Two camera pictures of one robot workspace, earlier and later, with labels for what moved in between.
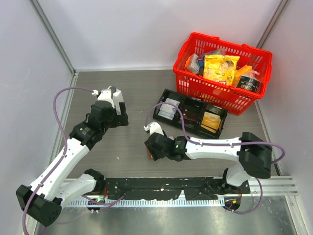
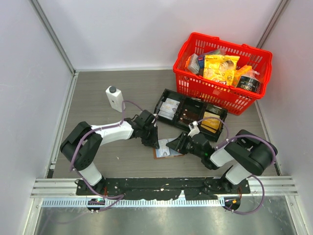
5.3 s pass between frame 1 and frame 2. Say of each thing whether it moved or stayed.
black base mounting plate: stayed
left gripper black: moved
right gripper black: moved
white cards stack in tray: stayed
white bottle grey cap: stayed
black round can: stayed
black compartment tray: stayed
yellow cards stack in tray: stayed
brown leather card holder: moved
